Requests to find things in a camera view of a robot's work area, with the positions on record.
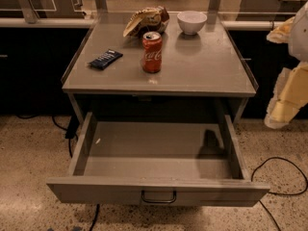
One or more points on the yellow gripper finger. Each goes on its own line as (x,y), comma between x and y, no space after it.
(281,33)
(290,94)

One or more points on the red coke can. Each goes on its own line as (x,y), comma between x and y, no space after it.
(152,53)

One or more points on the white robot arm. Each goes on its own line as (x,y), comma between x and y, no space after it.
(298,39)

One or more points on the open grey top drawer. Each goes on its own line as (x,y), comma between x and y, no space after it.
(114,162)

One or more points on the white bowl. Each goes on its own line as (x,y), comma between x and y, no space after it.
(191,22)

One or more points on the grey metal cabinet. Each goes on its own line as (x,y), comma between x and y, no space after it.
(205,64)

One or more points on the brown chip bag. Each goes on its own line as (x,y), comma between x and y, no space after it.
(153,19)

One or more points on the dark blue snack bar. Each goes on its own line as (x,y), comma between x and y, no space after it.
(104,60)

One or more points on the black drawer handle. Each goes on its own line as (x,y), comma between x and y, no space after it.
(158,197)

